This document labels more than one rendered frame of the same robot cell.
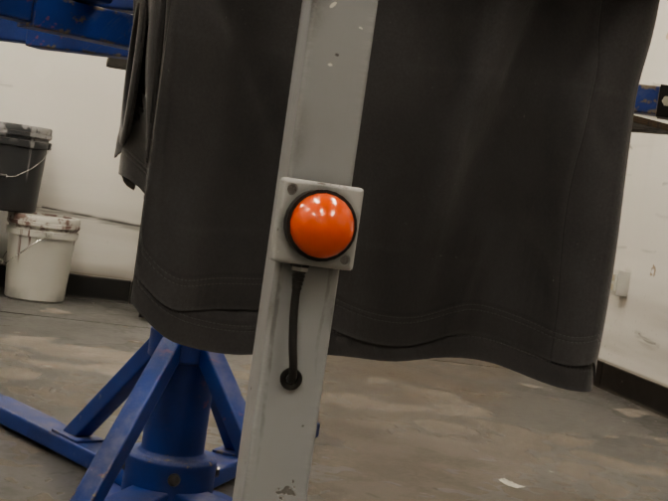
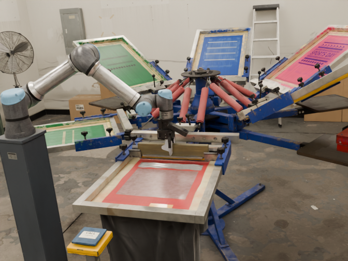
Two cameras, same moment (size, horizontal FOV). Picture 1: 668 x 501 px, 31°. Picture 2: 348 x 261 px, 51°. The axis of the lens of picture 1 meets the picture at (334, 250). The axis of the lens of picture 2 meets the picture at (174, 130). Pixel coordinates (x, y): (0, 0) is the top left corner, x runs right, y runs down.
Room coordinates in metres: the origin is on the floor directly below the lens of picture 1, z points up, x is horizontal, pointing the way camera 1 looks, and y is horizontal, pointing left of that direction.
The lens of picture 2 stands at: (-0.15, -0.88, 1.76)
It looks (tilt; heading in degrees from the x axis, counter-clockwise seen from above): 18 degrees down; 29
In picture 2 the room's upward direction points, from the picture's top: 4 degrees counter-clockwise
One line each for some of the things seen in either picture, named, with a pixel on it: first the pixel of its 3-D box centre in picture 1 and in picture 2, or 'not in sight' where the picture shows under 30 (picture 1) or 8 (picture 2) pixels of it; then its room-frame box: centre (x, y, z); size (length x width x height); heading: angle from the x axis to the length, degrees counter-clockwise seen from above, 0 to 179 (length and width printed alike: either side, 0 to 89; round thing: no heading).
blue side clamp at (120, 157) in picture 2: not in sight; (129, 153); (1.48, 0.35, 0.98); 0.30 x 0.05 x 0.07; 13
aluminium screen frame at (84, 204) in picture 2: not in sight; (162, 173); (1.31, 0.03, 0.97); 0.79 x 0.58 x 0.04; 13
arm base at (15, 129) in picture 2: not in sight; (18, 125); (1.05, 0.72, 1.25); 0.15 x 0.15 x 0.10
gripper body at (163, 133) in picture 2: not in sight; (166, 128); (1.51, 0.10, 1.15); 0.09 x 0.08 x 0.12; 103
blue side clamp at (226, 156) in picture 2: not in sight; (223, 157); (1.61, -0.19, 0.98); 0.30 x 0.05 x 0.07; 13
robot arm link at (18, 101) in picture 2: not in sight; (14, 102); (1.06, 0.72, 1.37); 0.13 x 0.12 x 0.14; 26
